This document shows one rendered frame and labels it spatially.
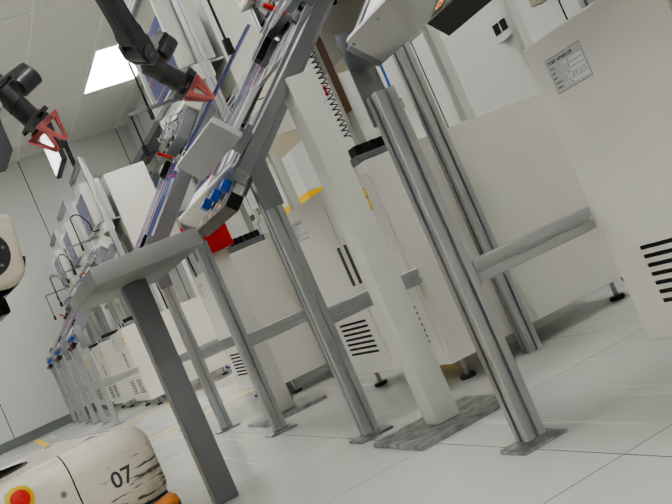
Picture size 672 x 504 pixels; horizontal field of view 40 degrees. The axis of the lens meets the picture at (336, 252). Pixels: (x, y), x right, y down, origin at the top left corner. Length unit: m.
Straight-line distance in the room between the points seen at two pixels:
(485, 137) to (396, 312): 0.73
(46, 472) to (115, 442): 0.14
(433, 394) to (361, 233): 0.37
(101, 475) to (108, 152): 9.61
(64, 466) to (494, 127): 1.40
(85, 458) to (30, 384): 9.02
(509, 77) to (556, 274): 2.12
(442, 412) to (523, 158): 0.86
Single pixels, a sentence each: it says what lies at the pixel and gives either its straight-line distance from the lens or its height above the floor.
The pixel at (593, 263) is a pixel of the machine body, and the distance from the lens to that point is 2.61.
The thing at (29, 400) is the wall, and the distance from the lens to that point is 10.91.
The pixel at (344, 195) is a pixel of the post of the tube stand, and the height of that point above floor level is 0.53.
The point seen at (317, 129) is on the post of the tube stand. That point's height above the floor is 0.68.
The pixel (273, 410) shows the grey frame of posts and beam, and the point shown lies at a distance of 2.91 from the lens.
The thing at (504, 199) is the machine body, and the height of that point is 0.39.
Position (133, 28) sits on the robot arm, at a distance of 2.51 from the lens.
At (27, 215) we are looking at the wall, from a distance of 11.14.
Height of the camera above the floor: 0.40
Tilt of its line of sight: 1 degrees up
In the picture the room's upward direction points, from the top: 24 degrees counter-clockwise
